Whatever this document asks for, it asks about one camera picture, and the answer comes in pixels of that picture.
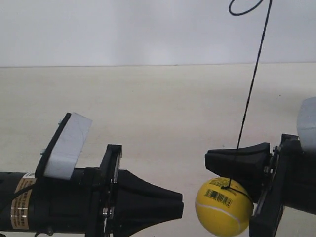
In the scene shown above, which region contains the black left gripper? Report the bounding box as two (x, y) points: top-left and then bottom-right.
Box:
(32, 144), (184, 237)

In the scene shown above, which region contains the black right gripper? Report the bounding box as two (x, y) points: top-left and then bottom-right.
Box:
(204, 134), (316, 237)

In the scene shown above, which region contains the black string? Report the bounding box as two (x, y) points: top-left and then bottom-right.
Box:
(221, 0), (273, 204)

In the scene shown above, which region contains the yellow tennis ball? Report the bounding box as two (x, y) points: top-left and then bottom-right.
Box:
(195, 177), (254, 237)

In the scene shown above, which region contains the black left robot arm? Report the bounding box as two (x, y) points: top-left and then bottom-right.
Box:
(0, 144), (184, 237)

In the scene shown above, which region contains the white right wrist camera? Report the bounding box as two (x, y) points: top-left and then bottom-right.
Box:
(296, 97), (316, 155)

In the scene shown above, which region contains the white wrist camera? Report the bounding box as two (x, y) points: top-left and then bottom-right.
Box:
(296, 97), (316, 155)
(35, 113), (92, 180)

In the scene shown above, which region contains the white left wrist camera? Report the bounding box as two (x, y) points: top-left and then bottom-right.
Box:
(35, 113), (92, 180)

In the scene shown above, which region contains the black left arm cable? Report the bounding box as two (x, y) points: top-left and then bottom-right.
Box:
(0, 184), (37, 215)

